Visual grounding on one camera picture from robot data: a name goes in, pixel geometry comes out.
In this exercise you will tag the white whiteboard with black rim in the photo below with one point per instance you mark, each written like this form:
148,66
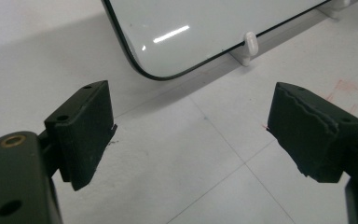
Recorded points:
192,46

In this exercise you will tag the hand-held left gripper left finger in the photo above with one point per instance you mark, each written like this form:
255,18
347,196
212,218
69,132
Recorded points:
80,137

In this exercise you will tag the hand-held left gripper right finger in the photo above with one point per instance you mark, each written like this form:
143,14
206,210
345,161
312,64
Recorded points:
307,137

